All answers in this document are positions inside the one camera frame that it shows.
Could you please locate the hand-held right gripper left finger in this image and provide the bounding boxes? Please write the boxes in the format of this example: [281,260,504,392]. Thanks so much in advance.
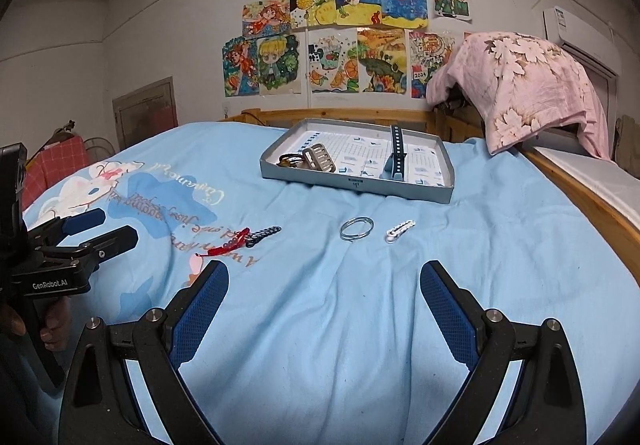
[57,260,231,445]

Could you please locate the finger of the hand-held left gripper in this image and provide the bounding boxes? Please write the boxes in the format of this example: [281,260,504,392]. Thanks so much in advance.
[30,208,107,246]
[47,225,139,276]

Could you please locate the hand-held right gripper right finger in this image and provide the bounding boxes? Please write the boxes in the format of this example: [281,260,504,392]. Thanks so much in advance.
[419,260,588,445]

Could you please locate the red cord bracelet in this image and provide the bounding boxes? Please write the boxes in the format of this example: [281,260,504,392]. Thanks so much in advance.
[199,227,251,260]

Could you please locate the white hair clip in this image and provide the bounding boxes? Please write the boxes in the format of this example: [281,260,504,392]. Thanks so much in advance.
[384,219,416,243]

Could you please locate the silver bangle rings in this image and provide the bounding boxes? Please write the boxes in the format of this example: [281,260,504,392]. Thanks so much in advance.
[340,216,375,242]

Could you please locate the grey cardboard tray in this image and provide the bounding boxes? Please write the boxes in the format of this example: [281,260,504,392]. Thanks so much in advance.
[259,118,456,205]

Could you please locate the blue wrist watch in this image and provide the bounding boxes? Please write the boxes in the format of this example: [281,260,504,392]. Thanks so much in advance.
[382,124,407,181]

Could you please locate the grey claw hair clip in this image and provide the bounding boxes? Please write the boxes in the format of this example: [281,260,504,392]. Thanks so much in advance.
[302,144,337,173]

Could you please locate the person's left hand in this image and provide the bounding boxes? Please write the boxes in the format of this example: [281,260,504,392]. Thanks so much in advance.
[0,297,74,353]

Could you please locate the red plaid cloth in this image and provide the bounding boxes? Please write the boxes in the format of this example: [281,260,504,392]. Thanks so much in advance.
[22,135,91,206]

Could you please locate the standing fan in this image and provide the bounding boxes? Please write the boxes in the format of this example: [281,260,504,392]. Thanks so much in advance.
[82,136,118,161]

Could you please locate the light blue printed blanket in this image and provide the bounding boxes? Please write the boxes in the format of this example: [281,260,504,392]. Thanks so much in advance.
[20,120,640,445]

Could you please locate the white foam board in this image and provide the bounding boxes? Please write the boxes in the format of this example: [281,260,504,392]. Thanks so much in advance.
[532,145,640,221]

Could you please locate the green hanging cloth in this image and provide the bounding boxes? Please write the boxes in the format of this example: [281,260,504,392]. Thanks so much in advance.
[615,115,634,161]

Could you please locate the pink floral cloth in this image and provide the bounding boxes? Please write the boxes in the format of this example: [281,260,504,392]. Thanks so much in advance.
[426,31,611,161]

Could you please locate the white air conditioner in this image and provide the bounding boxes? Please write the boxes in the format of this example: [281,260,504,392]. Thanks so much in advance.
[543,6,623,76]

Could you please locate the wall cabinet door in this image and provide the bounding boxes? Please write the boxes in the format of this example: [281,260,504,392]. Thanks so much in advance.
[112,76,178,153]

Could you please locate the wooden bed frame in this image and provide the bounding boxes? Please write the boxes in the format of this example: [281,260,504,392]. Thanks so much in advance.
[220,108,640,271]

